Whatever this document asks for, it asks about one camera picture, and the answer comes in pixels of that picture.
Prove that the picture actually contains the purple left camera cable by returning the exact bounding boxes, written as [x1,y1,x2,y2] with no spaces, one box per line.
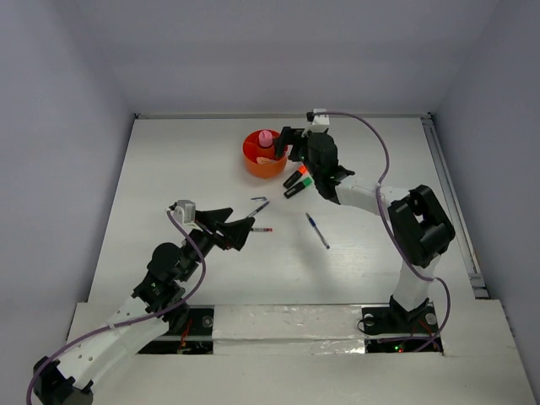
[25,208,208,405]

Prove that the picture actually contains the orange round divided organizer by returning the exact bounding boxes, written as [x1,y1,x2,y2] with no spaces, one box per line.
[242,129,287,179]

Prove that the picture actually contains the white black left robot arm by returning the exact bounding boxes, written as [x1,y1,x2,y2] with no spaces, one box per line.
[25,201,255,404]

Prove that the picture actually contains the pink capped sticker bottle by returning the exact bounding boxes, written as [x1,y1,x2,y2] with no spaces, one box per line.
[257,130,273,149]

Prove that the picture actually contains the purple gel pen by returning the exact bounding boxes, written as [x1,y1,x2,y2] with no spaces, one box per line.
[246,201,270,218]

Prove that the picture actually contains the orange translucent highlighter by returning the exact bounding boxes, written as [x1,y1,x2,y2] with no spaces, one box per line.
[256,157,274,165]

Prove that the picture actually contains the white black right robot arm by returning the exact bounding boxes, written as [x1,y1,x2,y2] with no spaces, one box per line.
[274,127,456,331]

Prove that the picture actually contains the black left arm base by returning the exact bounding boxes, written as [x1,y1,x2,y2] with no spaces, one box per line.
[138,305,214,355]

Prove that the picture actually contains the blue ballpoint pen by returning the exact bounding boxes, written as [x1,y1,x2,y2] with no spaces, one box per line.
[305,212,330,250]

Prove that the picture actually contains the black highlighter green cap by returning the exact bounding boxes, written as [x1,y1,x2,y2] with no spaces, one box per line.
[283,177,313,199]

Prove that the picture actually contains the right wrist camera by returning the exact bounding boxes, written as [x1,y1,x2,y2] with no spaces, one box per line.
[303,109,330,136]

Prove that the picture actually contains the black highlighter orange cap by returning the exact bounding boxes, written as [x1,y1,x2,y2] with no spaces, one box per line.
[283,165,307,189]

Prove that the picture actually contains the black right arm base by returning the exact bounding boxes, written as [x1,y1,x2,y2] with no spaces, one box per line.
[356,296,444,354]

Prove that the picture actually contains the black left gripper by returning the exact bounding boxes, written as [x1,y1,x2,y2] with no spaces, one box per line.
[178,208,254,281]

